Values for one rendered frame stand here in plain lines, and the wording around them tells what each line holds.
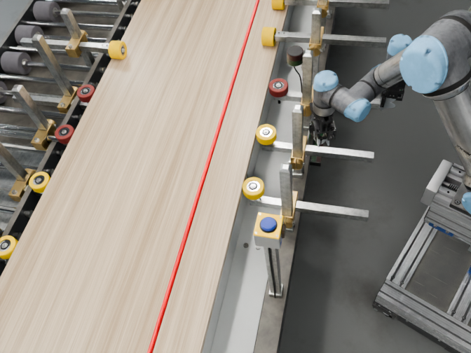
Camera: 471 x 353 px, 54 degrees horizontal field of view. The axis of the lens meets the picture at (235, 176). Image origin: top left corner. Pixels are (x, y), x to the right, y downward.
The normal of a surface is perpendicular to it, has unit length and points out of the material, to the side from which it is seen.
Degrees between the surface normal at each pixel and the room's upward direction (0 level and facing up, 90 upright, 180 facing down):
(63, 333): 0
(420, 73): 84
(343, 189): 0
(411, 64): 84
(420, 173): 0
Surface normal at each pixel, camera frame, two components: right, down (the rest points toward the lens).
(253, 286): -0.11, -0.54
